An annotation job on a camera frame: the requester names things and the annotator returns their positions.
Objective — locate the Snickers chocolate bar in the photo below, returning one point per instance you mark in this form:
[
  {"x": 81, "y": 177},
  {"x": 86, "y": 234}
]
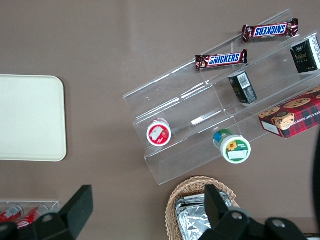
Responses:
[
  {"x": 222, "y": 59},
  {"x": 271, "y": 30}
]

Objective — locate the clear acrylic bottle rack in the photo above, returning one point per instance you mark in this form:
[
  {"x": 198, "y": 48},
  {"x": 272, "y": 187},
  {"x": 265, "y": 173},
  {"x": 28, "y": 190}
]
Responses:
[{"x": 53, "y": 203}]

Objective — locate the strawberry yogurt cup red lid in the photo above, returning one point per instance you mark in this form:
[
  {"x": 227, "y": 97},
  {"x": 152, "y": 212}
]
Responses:
[{"x": 159, "y": 132}]

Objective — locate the clear acrylic stepped display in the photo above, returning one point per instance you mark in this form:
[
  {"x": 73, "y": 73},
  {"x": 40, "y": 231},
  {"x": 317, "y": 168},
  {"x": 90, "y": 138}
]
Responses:
[{"x": 190, "y": 105}]

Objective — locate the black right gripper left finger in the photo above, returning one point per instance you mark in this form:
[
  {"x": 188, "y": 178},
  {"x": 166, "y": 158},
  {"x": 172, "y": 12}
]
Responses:
[{"x": 72, "y": 215}]

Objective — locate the red tartan cookie box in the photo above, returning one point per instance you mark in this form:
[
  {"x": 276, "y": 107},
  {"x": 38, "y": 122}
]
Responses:
[{"x": 292, "y": 117}]

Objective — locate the green cup with sunflower lid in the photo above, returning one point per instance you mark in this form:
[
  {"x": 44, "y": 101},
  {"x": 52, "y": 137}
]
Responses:
[{"x": 233, "y": 147}]

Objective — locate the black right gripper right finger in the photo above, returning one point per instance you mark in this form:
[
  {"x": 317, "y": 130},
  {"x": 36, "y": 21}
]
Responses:
[{"x": 217, "y": 212}]

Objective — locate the oval wicker basket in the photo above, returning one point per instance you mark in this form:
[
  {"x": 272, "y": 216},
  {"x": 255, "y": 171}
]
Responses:
[{"x": 175, "y": 197}]

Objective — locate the foil wrapped sandwich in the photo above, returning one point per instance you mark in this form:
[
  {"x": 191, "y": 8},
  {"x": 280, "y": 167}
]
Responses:
[{"x": 190, "y": 220}]

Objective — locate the cream rectangular plastic tray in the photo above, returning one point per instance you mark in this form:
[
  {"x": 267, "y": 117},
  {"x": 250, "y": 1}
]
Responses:
[{"x": 30, "y": 117}]

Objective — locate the small black carton box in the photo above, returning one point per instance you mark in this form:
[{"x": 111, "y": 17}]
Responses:
[
  {"x": 243, "y": 87},
  {"x": 305, "y": 55}
]

